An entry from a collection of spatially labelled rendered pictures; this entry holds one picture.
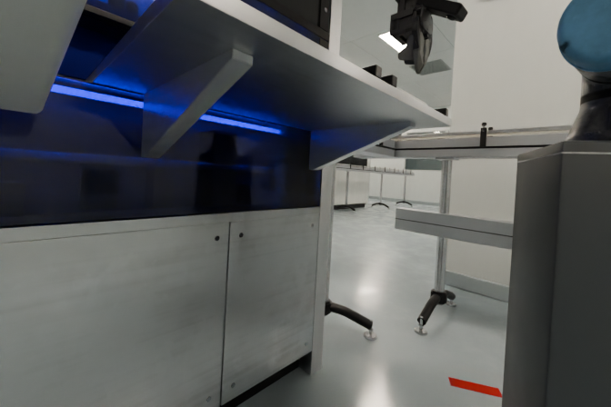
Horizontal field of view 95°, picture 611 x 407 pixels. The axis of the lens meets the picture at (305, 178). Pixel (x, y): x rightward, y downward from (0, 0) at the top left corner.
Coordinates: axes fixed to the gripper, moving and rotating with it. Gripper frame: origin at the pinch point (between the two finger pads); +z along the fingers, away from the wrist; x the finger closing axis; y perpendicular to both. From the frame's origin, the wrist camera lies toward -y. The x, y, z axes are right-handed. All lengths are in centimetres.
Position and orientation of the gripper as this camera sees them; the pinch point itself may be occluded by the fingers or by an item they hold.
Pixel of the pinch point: (421, 67)
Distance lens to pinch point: 79.1
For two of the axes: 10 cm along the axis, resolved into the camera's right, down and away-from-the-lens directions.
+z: -0.6, 10.0, 0.1
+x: -7.0, -0.3, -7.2
